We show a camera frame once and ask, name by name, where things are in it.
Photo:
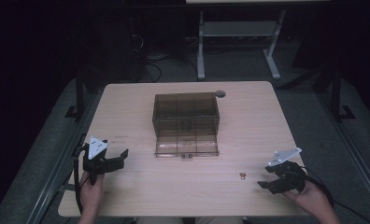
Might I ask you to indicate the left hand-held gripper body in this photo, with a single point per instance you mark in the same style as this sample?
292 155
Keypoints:
96 148

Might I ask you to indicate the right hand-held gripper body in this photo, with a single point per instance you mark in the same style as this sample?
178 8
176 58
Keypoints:
287 175

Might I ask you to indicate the person's right hand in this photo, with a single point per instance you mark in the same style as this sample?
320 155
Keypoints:
310 200

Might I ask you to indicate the person's left hand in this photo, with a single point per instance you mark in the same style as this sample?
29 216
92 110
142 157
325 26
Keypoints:
92 194

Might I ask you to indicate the white metal desk frame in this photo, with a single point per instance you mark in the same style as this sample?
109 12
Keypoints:
239 37

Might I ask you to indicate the grey round table grommet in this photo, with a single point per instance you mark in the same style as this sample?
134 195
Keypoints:
220 93

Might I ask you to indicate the black metal stand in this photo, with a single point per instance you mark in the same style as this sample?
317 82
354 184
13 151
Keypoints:
78 96
337 96

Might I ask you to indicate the small orange earring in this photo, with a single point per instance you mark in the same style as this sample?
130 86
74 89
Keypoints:
242 176

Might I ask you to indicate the brown transparent compartment box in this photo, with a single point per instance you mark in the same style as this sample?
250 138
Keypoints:
186 123

